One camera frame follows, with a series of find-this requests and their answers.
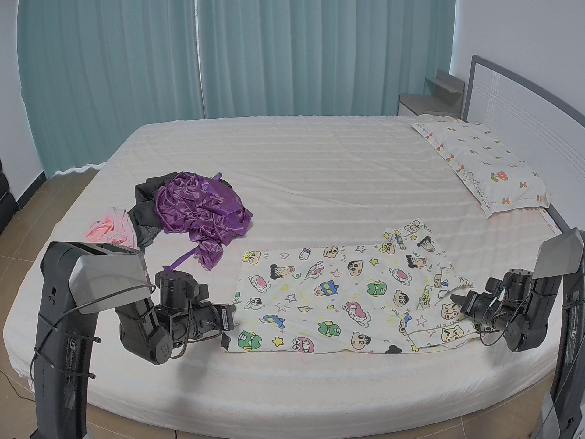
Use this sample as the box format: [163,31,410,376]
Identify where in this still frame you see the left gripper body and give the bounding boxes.
[193,304,237,337]

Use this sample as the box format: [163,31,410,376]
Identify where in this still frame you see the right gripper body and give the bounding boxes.
[463,290,494,326]

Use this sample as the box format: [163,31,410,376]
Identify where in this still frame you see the white printed pyjama top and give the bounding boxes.
[221,219,476,355]

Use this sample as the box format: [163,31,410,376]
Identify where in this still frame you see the bed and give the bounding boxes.
[0,54,585,425]

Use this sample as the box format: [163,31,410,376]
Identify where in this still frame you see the purple satin garment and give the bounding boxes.
[155,171,253,272]

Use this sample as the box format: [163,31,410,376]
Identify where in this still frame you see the dark grey garment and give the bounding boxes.
[134,172,231,251]

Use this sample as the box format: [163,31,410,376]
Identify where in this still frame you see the pink garment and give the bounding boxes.
[83,207,138,249]

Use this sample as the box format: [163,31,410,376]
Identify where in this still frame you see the white printed pillow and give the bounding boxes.
[411,114,551,220]

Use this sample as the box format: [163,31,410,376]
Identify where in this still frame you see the grey bedside table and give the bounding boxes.
[399,69,466,120]

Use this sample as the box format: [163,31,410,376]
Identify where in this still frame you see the black chest of drawers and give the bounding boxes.
[0,158,20,236]

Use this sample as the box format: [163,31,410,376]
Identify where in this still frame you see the black cable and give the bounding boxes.
[0,368,42,402]

